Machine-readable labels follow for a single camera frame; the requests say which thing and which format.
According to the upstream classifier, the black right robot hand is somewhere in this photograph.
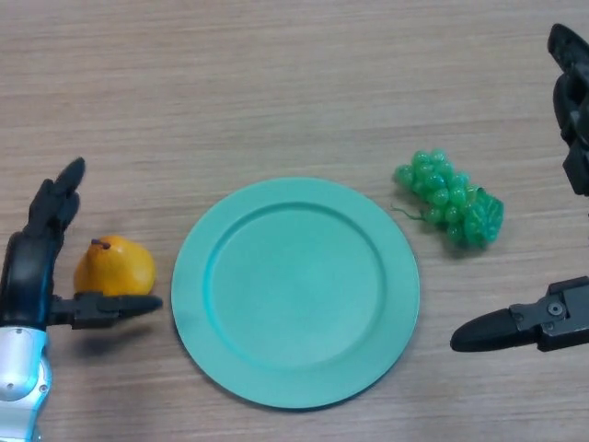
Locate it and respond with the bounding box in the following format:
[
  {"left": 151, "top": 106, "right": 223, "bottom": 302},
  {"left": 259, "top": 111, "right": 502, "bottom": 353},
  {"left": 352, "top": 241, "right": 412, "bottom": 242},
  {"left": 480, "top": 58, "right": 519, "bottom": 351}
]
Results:
[{"left": 449, "top": 23, "right": 589, "bottom": 354}]

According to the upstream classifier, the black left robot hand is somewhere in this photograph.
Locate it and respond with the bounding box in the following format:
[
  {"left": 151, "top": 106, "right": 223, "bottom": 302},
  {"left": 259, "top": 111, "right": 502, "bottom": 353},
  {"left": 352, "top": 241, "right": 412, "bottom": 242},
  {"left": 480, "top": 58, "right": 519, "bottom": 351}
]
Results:
[{"left": 0, "top": 157, "right": 165, "bottom": 332}]

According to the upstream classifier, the yellow pear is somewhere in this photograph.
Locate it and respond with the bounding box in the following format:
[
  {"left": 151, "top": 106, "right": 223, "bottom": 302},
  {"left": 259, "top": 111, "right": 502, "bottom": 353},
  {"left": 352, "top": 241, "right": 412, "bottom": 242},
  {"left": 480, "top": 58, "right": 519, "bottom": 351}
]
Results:
[{"left": 73, "top": 235, "right": 157, "bottom": 298}]

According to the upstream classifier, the green round plate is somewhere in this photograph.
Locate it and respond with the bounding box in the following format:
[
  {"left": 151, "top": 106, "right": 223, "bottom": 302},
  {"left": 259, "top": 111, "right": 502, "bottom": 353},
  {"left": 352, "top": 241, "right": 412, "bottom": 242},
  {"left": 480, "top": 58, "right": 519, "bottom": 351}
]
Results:
[{"left": 170, "top": 177, "right": 421, "bottom": 411}]

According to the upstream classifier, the green grape bunch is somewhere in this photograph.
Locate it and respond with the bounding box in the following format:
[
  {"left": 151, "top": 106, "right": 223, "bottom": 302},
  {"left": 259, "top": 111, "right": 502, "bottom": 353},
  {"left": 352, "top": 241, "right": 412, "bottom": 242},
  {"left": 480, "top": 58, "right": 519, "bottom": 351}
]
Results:
[{"left": 390, "top": 147, "right": 505, "bottom": 250}]

